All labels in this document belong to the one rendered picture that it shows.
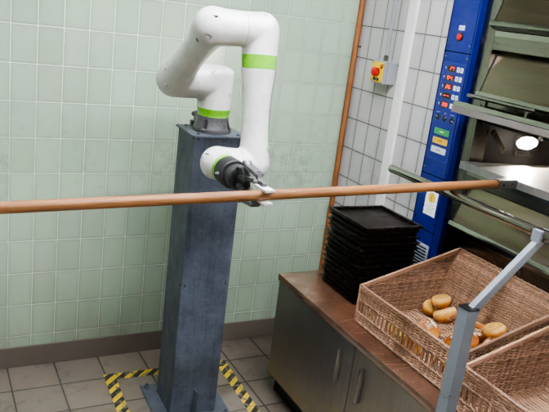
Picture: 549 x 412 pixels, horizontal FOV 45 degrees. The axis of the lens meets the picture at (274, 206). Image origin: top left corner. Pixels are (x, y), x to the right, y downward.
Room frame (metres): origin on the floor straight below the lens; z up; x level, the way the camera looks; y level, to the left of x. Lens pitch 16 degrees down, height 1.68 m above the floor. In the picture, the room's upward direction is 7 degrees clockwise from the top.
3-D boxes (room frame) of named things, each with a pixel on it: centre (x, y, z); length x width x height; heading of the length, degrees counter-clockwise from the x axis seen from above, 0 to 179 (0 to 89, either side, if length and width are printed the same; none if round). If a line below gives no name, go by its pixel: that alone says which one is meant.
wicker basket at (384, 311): (2.22, -0.69, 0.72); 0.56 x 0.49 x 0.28; 29
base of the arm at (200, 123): (2.59, 0.30, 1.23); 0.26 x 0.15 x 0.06; 27
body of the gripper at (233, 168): (1.95, 0.11, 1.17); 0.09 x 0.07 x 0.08; 29
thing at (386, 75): (3.13, -0.42, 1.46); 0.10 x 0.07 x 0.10; 29
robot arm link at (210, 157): (2.11, 0.19, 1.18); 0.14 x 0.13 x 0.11; 29
